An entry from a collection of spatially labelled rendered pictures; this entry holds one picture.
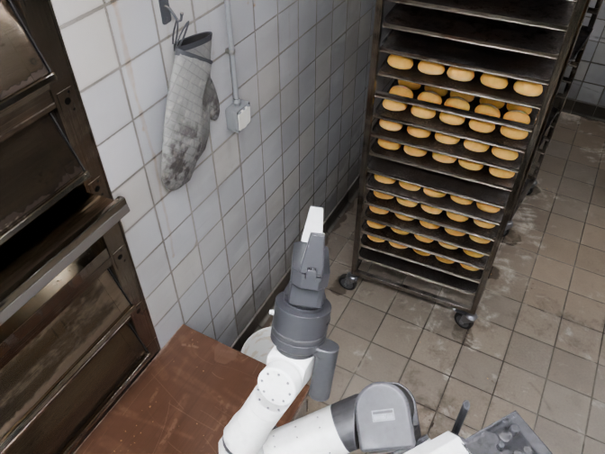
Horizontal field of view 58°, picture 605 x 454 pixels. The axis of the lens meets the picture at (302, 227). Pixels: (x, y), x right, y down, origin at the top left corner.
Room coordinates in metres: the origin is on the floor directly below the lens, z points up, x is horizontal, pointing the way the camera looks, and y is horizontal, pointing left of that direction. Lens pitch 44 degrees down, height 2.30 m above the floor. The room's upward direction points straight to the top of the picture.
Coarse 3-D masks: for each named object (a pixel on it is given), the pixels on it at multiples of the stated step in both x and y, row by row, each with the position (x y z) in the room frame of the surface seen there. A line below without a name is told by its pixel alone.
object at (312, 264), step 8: (312, 232) 0.53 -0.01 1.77; (320, 232) 0.54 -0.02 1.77; (312, 240) 0.53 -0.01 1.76; (320, 240) 0.53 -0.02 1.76; (312, 248) 0.52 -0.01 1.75; (320, 248) 0.52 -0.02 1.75; (304, 256) 0.52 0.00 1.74; (312, 256) 0.52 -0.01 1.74; (320, 256) 0.52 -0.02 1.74; (304, 264) 0.51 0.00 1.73; (312, 264) 0.51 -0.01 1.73; (320, 264) 0.51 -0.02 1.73; (304, 272) 0.51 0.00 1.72; (312, 272) 0.50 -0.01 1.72; (320, 272) 0.51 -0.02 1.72
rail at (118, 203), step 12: (108, 204) 0.97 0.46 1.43; (120, 204) 0.98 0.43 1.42; (96, 216) 0.93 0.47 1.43; (108, 216) 0.94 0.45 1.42; (84, 228) 0.89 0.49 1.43; (96, 228) 0.91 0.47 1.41; (72, 240) 0.85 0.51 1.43; (60, 252) 0.82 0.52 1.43; (48, 264) 0.79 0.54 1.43; (24, 276) 0.75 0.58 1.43; (36, 276) 0.76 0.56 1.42; (12, 288) 0.72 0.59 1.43; (24, 288) 0.73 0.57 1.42; (0, 300) 0.69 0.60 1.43; (12, 300) 0.70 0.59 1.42
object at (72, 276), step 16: (80, 256) 1.04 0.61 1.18; (96, 256) 1.04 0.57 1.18; (64, 272) 0.98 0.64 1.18; (80, 272) 0.98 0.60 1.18; (48, 288) 0.92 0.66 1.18; (64, 288) 0.93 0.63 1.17; (32, 304) 0.87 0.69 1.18; (48, 304) 0.88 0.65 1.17; (16, 320) 0.82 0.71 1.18; (32, 320) 0.83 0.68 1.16; (0, 336) 0.77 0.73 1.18; (16, 336) 0.79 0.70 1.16; (0, 352) 0.74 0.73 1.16
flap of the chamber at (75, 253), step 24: (72, 192) 1.07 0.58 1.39; (48, 216) 0.97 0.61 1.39; (72, 216) 0.96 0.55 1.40; (120, 216) 0.97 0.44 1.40; (24, 240) 0.89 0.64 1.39; (48, 240) 0.88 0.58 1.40; (96, 240) 0.89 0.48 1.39; (0, 264) 0.82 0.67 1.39; (24, 264) 0.81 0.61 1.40; (0, 288) 0.74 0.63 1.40; (0, 312) 0.67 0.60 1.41
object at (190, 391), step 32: (160, 352) 1.12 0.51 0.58; (192, 352) 1.12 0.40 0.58; (224, 352) 1.12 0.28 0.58; (160, 384) 0.99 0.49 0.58; (192, 384) 0.99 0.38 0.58; (224, 384) 0.99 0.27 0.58; (256, 384) 0.99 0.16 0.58; (128, 416) 0.87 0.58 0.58; (160, 416) 0.87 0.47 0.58; (192, 416) 0.87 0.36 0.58; (224, 416) 0.87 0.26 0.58; (288, 416) 0.87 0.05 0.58; (96, 448) 0.77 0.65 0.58; (128, 448) 0.77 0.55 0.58; (160, 448) 0.77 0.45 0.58; (192, 448) 0.77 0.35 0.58
